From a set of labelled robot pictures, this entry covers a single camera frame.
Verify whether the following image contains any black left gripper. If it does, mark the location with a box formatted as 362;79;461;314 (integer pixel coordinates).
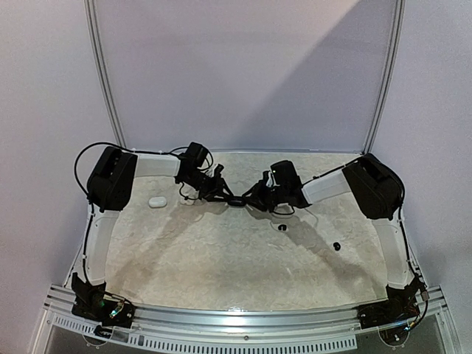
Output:
181;170;234;203

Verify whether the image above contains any white oval earbud charging case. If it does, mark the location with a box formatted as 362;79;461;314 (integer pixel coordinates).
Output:
148;196;167;208

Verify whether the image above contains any black earbud charging case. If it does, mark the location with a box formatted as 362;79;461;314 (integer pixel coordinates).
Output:
227;198;246;207

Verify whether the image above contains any white stem earbud charging case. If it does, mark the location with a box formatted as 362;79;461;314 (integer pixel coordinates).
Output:
180;196;195;206

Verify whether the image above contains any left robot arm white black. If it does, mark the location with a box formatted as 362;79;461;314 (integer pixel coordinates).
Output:
71;142;245;328

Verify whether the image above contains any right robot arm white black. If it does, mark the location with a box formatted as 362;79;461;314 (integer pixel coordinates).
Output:
243;153;427;333

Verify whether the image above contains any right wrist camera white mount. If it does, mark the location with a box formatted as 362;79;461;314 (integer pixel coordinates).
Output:
263;170;274;189

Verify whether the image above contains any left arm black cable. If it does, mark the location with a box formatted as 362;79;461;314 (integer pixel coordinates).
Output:
73;142;215;285

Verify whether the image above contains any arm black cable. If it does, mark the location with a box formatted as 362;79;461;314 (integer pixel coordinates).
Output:
271;154;431;296
73;142;215;285

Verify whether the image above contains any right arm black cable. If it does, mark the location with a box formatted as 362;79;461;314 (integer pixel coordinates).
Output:
271;154;431;296

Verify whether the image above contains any aluminium front rail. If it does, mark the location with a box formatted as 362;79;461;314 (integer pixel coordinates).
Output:
31;285;462;353

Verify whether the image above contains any left aluminium wall post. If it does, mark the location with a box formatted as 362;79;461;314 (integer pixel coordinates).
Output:
83;0;127;147

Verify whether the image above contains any aluminium wall post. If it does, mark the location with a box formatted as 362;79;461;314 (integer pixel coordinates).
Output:
83;0;127;147
361;0;406;154

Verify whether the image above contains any right aluminium wall post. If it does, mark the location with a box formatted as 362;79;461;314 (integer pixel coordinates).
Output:
361;0;406;154

